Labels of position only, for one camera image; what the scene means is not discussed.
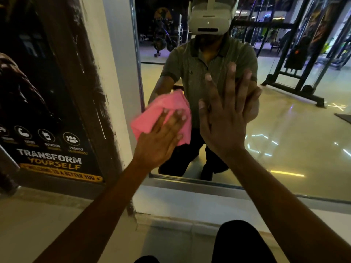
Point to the person's left forearm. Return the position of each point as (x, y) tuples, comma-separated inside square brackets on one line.
[(93, 216)]

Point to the pink cloth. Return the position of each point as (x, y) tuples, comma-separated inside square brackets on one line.
[(161, 106)]

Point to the grey metal bar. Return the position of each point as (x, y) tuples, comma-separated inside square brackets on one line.
[(8, 161)]

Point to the large wall mirror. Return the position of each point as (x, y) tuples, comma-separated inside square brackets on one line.
[(301, 147)]

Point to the person's right hand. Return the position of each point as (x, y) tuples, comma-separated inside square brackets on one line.
[(223, 128)]

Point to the person's left hand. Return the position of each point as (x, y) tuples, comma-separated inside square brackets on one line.
[(156, 147)]

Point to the black trousers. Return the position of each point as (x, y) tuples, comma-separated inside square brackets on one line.
[(241, 243)]

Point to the person's right forearm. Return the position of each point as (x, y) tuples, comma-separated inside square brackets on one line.
[(293, 210)]

